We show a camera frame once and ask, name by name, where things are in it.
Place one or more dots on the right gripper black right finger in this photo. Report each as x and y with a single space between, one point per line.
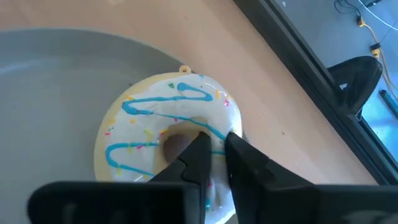
258 180

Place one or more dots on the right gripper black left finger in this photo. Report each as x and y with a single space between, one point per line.
196 158

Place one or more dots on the white donut blue drizzle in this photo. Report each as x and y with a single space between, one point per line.
149 112

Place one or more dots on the light grey plate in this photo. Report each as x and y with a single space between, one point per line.
46 109

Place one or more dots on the black aluminium table frame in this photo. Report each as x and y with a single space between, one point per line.
311 77

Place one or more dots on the black triangular bracket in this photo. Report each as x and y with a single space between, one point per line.
363 77

